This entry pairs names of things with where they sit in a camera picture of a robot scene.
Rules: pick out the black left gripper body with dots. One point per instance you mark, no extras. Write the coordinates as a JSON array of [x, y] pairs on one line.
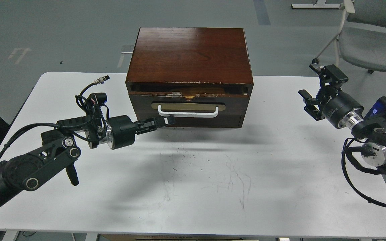
[[121, 131]]

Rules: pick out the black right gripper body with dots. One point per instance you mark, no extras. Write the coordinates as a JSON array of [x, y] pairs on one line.
[[342, 111]]

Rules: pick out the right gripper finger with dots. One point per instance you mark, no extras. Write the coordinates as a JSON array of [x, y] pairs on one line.
[[312, 105], [331, 80]]

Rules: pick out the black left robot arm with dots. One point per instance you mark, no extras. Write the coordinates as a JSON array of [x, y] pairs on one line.
[[59, 149]]

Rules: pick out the dark wooden cabinet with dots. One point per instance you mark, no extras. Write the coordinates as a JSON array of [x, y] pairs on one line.
[[190, 61]]

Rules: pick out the grey office chair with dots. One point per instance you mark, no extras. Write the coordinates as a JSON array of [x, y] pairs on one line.
[[363, 48]]

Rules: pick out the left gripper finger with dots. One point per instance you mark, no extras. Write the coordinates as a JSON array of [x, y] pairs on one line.
[[142, 130], [156, 122]]

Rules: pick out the wooden drawer with white handle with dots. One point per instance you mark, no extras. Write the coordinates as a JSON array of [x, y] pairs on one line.
[[203, 111]]

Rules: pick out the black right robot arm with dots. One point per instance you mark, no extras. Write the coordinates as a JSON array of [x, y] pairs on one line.
[[366, 150]]

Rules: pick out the white table leg base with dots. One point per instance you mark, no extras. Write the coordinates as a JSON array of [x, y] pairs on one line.
[[316, 4]]

